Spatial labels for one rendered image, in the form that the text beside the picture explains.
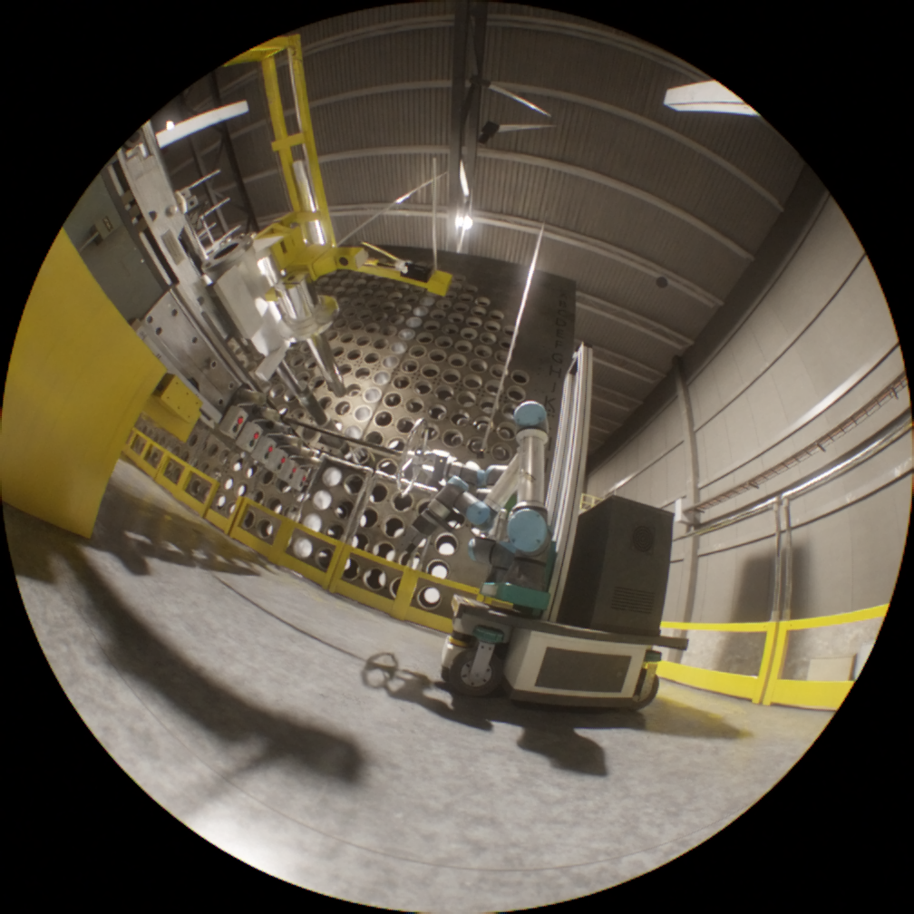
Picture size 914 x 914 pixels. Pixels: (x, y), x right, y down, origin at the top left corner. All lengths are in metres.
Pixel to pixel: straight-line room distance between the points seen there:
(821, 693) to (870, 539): 4.94
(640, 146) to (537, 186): 3.11
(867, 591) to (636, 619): 5.49
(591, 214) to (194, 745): 9.77
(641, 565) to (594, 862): 1.02
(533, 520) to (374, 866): 0.86
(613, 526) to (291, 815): 1.20
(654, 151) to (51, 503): 9.92
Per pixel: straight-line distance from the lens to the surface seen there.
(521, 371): 4.09
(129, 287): 1.46
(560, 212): 9.41
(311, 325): 1.81
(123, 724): 0.53
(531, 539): 0.88
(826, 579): 6.63
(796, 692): 1.67
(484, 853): 0.51
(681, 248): 10.11
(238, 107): 10.61
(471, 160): 8.48
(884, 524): 6.39
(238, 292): 1.66
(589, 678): 1.10
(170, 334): 1.51
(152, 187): 1.61
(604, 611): 1.16
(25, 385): 0.99
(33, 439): 1.01
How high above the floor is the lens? 0.37
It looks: 23 degrees up
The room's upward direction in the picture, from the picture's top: 18 degrees clockwise
